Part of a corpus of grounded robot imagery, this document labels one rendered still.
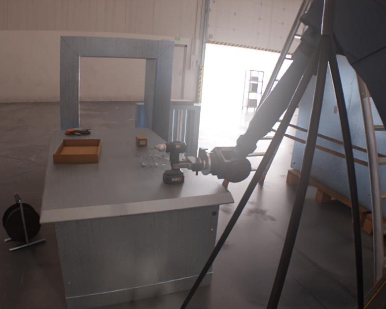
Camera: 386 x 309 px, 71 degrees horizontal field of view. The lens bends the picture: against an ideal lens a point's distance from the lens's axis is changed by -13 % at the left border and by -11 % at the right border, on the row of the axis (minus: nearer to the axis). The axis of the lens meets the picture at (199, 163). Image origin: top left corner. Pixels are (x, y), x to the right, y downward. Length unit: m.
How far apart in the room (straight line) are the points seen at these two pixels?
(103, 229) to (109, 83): 9.74
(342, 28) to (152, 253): 1.42
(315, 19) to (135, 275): 1.59
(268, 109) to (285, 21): 12.17
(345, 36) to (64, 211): 1.42
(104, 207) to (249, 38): 11.64
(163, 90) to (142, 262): 2.13
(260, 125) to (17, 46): 10.25
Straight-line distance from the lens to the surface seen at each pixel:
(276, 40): 13.38
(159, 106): 3.38
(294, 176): 3.88
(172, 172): 1.69
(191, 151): 4.38
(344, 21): 1.34
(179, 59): 11.54
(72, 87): 3.26
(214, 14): 12.11
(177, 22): 11.63
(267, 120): 1.63
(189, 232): 1.70
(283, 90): 1.58
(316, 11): 1.50
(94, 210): 1.46
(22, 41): 11.28
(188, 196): 1.56
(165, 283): 1.84
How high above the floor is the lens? 1.28
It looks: 18 degrees down
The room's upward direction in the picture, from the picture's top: 5 degrees clockwise
